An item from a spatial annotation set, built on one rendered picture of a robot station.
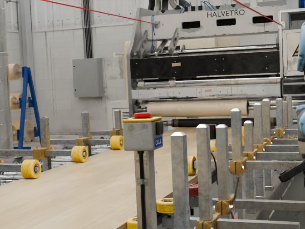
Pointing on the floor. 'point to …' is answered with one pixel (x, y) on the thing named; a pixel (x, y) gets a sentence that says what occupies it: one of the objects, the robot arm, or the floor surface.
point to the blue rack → (26, 75)
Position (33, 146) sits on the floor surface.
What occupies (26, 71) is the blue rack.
